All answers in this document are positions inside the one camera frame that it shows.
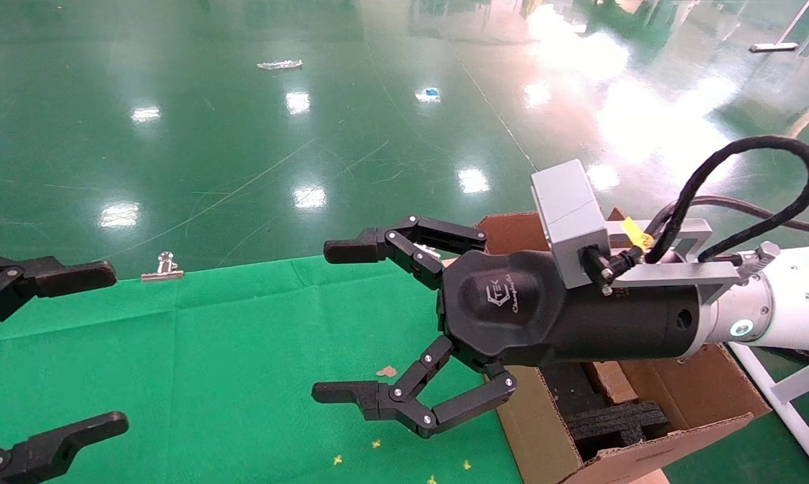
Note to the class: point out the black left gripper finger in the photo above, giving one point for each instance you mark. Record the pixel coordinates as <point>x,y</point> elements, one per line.
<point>48,454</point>
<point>68,277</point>

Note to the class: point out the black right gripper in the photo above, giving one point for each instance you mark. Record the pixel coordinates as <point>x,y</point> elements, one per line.
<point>512,316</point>

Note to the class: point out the small taped cardboard box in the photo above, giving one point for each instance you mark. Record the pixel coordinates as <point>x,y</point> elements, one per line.
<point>609,380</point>

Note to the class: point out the small brown cardboard scrap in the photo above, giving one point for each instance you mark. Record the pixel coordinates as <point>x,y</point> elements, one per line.
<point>386,372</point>

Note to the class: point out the large open cardboard carton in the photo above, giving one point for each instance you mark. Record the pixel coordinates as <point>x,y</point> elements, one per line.
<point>539,430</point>

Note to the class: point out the silver binder clip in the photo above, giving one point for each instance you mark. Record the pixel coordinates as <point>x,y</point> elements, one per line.
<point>429,251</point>
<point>166,270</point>

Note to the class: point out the green tablecloth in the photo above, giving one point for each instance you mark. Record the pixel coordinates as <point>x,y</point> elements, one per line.
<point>209,363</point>

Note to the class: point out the black foam insert block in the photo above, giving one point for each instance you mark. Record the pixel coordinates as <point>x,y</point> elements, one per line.
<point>613,423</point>

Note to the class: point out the white plastic wrapper scrap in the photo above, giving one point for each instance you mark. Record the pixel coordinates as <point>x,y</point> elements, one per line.
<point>280,64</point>

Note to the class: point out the white table leg foot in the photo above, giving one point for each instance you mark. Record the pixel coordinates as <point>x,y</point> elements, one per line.
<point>774,47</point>

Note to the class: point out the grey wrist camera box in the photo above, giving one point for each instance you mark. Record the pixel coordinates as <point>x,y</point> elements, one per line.
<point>569,215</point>

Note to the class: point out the grey metal camera bracket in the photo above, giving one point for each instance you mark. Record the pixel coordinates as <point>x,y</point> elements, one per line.
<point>666,274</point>

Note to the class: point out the white pipe table frame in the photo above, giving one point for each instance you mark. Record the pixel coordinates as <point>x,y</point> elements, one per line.
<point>757,373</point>

